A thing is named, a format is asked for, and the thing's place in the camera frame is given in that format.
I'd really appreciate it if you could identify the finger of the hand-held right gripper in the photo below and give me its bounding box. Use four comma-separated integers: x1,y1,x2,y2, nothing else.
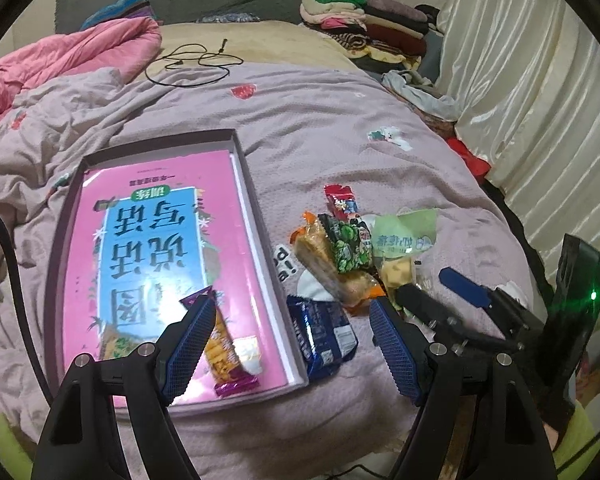
439,267,532,334
397,284,482,356

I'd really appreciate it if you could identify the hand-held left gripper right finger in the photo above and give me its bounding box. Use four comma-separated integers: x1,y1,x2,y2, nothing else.
368,298,557,480

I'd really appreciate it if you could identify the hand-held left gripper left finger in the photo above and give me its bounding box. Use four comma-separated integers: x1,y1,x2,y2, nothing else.
30,292,217,480

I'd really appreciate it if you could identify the purple and yellow snack bar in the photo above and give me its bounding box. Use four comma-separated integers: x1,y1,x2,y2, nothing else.
179,285,261,399

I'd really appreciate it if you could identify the clear yellow cake packet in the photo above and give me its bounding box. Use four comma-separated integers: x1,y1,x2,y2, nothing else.
379,255,419,302

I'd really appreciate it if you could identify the dark blue snack packet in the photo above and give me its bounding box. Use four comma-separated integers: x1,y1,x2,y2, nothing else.
285,294,359,380

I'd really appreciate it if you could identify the light green snack packet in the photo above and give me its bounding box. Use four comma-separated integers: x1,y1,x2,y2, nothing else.
369,208,440,266

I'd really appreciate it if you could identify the green and black snack packet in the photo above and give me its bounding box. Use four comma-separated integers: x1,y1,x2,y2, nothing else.
317,213,374,274

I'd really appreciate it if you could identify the long orange snack packet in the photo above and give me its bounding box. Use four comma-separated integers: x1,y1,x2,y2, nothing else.
292,210,347,302

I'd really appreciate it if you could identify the red snack packet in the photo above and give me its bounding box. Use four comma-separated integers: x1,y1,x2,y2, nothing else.
323,183,364,224

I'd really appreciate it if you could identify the grey shallow box tray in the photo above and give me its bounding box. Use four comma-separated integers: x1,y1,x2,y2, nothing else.
43,129,311,419

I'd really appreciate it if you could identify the floral cloth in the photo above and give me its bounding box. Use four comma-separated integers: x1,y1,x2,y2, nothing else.
575,345,600,411

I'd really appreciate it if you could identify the pink and blue book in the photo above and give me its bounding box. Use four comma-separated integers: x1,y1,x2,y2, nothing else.
61,150,302,404

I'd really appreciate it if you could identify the lime green cloth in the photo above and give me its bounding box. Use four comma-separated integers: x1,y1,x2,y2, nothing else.
550,400,598,478
0,412,37,476

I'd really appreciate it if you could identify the red cloth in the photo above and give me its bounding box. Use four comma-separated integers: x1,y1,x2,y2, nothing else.
447,137,492,182

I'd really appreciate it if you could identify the white and grey garment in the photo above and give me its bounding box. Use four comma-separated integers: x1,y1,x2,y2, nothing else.
381,69,462,122

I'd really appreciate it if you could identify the cream satin curtain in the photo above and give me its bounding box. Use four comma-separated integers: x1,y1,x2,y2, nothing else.
436,0,600,272

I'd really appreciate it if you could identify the lilac printed blanket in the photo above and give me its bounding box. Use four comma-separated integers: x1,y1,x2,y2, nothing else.
0,60,537,467

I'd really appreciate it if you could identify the stack of folded clothes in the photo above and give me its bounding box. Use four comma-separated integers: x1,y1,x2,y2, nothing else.
299,0,442,64

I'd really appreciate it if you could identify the pink quilt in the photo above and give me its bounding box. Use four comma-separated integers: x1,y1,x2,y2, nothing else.
0,17,164,132

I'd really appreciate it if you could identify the beige bed sheet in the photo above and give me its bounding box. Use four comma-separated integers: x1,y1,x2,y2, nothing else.
159,20,362,77

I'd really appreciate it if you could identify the dark patterned cloth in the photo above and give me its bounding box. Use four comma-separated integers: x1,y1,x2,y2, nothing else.
196,11,261,24

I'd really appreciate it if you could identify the blue striped cloth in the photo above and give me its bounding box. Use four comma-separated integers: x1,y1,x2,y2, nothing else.
79,0,157,31

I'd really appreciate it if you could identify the thick black cable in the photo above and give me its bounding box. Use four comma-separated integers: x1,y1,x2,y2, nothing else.
0,199,57,397

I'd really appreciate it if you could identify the thin black cable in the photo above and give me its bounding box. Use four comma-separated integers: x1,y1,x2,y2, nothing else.
144,38,245,87

